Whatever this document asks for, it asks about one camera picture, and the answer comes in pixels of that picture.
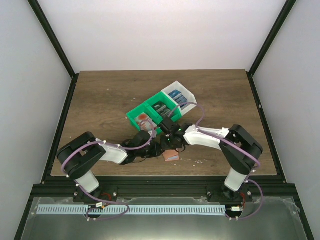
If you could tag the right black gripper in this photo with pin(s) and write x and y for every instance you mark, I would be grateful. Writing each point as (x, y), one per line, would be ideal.
(164, 146)

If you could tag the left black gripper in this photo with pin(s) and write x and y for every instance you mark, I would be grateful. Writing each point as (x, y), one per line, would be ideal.
(156, 147)

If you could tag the pink leather card holder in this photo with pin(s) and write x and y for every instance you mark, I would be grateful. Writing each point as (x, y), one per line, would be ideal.
(171, 155)

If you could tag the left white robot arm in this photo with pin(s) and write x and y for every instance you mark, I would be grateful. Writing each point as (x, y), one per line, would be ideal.
(78, 157)

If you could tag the red white card stack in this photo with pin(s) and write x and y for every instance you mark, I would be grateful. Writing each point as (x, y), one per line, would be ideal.
(145, 123)

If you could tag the black card stack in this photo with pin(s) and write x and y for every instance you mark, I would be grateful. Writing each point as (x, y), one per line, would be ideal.
(162, 109)

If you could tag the blue card stack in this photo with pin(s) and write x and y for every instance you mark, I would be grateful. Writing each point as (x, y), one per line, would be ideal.
(179, 98)

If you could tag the left green bin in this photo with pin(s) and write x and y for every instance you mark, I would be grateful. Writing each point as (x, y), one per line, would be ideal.
(144, 107)

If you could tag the green bin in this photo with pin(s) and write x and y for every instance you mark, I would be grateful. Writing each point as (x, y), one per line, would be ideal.
(144, 107)
(160, 96)

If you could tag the white bin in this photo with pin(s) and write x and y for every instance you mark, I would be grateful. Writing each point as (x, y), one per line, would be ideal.
(190, 96)

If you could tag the middle green bin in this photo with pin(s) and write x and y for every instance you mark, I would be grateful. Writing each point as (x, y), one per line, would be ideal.
(160, 96)

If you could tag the light blue cable duct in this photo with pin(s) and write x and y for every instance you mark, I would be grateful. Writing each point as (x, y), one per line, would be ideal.
(113, 210)

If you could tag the black aluminium front rail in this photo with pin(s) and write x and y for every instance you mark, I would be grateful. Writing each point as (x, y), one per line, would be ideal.
(160, 186)

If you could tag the right black frame post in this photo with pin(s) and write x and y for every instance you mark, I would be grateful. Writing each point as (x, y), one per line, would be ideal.
(276, 27)

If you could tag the black frame post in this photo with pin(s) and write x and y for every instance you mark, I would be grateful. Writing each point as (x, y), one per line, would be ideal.
(44, 22)
(276, 27)

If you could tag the left black frame post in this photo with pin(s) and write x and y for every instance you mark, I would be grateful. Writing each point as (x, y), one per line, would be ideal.
(44, 22)

